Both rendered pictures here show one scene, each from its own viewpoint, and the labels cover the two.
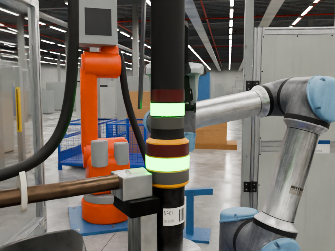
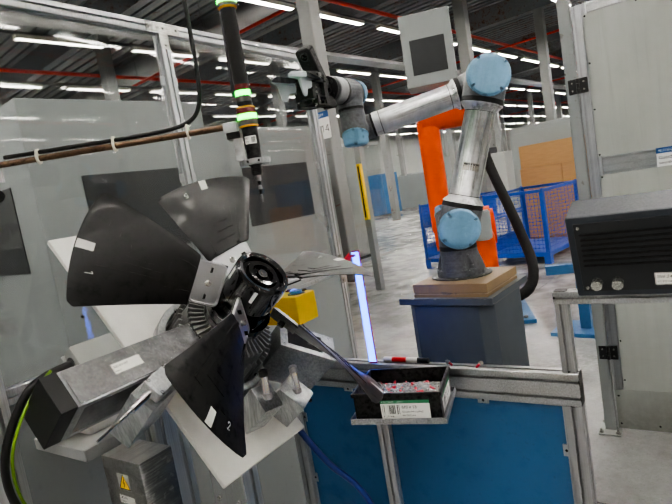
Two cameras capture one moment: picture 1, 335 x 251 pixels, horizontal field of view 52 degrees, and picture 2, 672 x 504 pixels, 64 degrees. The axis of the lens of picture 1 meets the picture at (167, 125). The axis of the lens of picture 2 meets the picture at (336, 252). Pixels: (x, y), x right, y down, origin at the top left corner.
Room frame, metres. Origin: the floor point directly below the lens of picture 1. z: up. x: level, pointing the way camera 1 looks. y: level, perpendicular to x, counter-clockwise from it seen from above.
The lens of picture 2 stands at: (-0.63, -0.75, 1.36)
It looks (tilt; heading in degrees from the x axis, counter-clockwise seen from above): 6 degrees down; 31
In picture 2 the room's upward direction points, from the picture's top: 10 degrees counter-clockwise
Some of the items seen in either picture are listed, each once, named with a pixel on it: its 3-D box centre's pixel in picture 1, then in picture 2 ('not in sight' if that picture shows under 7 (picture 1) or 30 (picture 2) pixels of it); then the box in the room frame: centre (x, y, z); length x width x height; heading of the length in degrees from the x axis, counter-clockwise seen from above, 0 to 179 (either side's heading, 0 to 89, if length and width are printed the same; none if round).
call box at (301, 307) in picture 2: not in sight; (288, 309); (0.71, 0.27, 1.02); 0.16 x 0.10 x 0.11; 86
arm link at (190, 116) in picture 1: (176, 127); (354, 127); (0.80, -0.02, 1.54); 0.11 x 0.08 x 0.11; 21
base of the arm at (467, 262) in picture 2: not in sight; (459, 259); (1.00, -0.22, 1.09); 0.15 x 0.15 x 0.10
